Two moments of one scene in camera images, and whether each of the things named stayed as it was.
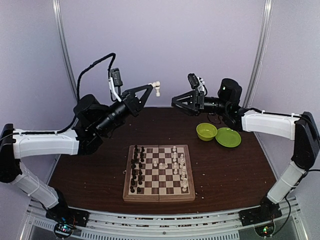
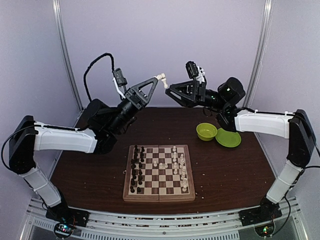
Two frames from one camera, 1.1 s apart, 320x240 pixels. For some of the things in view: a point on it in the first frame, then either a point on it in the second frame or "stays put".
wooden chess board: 158,173 stays put
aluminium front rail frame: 216,226 stays put
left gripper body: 131,104 stays put
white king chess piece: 184,180 stays put
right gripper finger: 183,97 -> 176,87
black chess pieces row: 133,166 stays put
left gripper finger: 135,90 -> 153,80
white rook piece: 156,85 -> 162,77
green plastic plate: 227,137 stays put
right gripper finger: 185,108 -> 183,101
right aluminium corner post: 260,54 stays put
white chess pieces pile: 162,166 stays put
